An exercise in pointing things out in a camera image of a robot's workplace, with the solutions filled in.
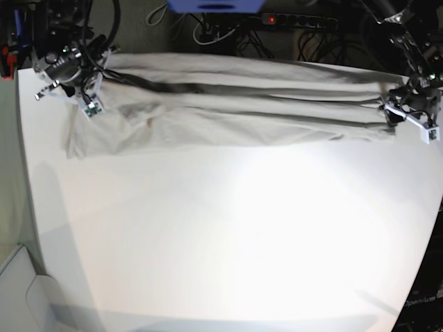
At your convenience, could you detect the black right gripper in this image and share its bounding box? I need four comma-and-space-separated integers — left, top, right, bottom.
33, 44, 107, 90

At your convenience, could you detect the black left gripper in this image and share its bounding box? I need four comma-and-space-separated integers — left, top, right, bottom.
389, 77, 442, 118

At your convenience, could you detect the beige t-shirt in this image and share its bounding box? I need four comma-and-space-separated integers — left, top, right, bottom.
65, 53, 404, 158

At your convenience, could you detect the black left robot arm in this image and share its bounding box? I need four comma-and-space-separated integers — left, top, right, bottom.
362, 1, 442, 127

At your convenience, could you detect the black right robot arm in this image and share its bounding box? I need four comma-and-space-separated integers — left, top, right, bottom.
30, 1, 121, 95

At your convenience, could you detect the red black tool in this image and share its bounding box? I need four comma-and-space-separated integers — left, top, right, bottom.
1, 45, 17, 80

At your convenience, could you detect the blue box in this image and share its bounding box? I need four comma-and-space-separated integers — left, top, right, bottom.
166, 0, 264, 13

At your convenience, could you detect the black power strip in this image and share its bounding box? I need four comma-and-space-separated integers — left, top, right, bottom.
261, 13, 338, 29

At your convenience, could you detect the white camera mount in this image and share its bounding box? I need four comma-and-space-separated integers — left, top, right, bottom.
380, 101, 441, 144

